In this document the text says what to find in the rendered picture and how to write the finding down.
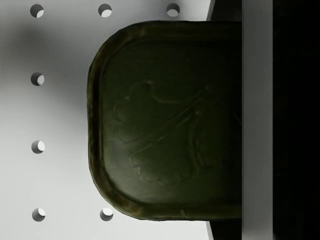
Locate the flat-sided can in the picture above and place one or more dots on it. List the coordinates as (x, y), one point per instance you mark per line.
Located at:
(162, 125)

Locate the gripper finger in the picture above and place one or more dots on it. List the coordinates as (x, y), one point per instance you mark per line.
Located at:
(227, 231)
(227, 10)

